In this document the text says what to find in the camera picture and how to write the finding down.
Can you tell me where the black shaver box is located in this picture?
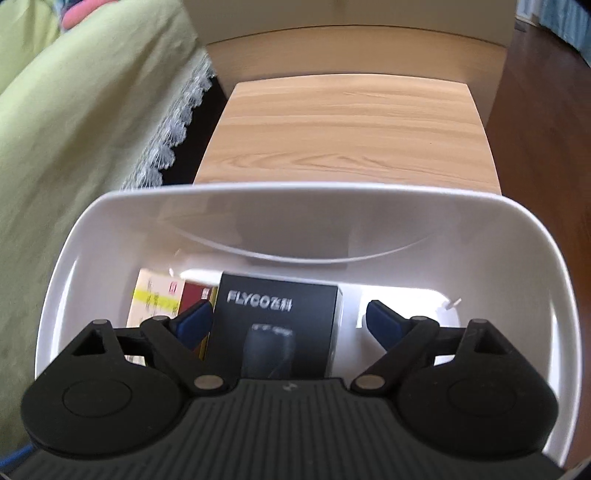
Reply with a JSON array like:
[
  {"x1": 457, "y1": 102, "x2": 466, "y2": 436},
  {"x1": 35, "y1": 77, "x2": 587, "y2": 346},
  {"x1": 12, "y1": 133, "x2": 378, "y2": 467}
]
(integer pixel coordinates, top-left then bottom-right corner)
[{"x1": 203, "y1": 271, "x2": 346, "y2": 381}]

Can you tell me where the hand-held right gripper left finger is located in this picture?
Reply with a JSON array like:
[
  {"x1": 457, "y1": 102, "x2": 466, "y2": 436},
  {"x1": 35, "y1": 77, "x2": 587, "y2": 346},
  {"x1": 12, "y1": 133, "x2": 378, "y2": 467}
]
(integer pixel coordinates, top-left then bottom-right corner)
[{"x1": 69, "y1": 301, "x2": 229, "y2": 394}]

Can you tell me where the light wooden side table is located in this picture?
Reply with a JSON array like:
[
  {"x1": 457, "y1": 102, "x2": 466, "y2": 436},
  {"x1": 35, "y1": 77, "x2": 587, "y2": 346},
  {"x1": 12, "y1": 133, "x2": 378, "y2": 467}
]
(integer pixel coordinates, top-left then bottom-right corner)
[{"x1": 193, "y1": 74, "x2": 503, "y2": 195}]

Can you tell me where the blue-grey curtain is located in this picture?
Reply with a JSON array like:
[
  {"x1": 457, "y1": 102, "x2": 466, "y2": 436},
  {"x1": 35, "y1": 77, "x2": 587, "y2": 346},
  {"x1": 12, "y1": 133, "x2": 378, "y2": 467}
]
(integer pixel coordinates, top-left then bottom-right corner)
[{"x1": 515, "y1": 0, "x2": 591, "y2": 61}]

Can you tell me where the white plastic storage bin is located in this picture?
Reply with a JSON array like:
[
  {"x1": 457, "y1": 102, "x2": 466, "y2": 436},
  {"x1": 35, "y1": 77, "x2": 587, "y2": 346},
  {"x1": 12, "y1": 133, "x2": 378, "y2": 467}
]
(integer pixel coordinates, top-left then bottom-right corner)
[{"x1": 34, "y1": 181, "x2": 583, "y2": 467}]

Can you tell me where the blue cable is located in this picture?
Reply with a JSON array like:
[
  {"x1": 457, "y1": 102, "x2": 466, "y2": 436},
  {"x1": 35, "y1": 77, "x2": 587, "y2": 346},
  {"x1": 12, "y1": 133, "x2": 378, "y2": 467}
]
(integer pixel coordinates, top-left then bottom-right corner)
[{"x1": 0, "y1": 440, "x2": 40, "y2": 469}]

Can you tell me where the beige cabinet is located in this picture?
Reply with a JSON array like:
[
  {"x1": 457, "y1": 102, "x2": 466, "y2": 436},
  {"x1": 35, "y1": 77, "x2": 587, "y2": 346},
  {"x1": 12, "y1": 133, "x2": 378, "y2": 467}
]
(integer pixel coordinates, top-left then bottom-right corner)
[{"x1": 182, "y1": 0, "x2": 518, "y2": 125}]

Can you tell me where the red and white medicine box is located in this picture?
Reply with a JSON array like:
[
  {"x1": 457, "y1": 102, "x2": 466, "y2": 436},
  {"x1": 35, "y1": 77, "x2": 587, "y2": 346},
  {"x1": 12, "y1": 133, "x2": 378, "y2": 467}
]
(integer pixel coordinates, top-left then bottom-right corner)
[{"x1": 124, "y1": 269, "x2": 219, "y2": 367}]

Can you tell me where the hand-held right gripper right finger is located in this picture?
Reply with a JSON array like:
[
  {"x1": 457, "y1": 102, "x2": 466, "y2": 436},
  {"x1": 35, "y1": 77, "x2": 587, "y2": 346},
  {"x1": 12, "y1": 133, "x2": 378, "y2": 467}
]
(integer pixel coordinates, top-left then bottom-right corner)
[{"x1": 353, "y1": 300, "x2": 513, "y2": 391}]

